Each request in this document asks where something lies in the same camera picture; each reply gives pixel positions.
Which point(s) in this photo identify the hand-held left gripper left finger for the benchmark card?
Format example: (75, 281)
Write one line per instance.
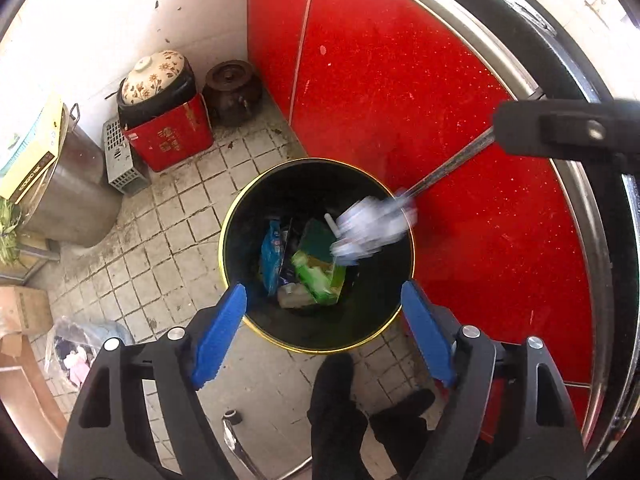
(220, 335)

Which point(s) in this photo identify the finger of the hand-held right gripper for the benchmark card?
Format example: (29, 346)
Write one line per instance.
(550, 127)

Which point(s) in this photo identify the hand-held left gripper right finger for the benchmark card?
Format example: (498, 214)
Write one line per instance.
(427, 335)

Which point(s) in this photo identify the green cardboard box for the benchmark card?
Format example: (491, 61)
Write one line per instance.
(312, 277)

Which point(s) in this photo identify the white blue packet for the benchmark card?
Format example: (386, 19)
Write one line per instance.
(372, 230)

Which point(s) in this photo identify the black trash bin gold rim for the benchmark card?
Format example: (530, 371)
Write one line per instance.
(250, 210)

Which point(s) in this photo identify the small black cap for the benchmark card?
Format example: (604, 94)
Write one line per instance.
(232, 415)

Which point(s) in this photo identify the person's right leg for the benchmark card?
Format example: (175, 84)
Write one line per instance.
(405, 420)

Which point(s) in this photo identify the person's leg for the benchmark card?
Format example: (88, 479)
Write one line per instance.
(335, 410)
(405, 420)

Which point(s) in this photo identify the blue snack packet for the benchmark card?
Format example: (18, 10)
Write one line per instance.
(272, 260)

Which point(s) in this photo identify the red cabinet door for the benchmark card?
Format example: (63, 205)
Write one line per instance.
(500, 260)
(390, 85)
(275, 35)

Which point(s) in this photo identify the dark packet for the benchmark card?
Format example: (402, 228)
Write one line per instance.
(287, 250)

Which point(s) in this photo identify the chrome chair leg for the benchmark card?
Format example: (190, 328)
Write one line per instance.
(240, 447)

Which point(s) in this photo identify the person's left leg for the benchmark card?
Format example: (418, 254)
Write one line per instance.
(335, 410)

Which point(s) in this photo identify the metal counter edge trim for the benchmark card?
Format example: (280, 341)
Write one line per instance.
(595, 240)

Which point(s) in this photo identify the yellow green sponge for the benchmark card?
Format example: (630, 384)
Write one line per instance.
(315, 240)

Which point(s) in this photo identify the clear plastic bag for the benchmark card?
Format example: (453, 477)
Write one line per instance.
(80, 350)

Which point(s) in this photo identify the brown cardboard box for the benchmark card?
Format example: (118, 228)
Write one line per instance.
(22, 315)

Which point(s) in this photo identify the red gift box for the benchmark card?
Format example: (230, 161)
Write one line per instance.
(170, 140)

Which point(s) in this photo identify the grey plastic basket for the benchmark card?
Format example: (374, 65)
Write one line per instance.
(120, 160)

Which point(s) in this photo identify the large metal stock pot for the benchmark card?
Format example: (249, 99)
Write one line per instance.
(75, 195)

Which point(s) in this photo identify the wooden furniture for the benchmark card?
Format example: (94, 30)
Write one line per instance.
(25, 390)

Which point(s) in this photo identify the green plant leaves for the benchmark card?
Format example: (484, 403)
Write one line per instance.
(10, 230)

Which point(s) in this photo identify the brown clay jar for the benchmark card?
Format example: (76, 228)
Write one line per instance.
(232, 90)

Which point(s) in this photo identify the yellow cardboard box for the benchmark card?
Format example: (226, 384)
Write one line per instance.
(30, 155)

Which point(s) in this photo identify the floral lid ceramic pot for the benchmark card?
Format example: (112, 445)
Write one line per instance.
(155, 77)

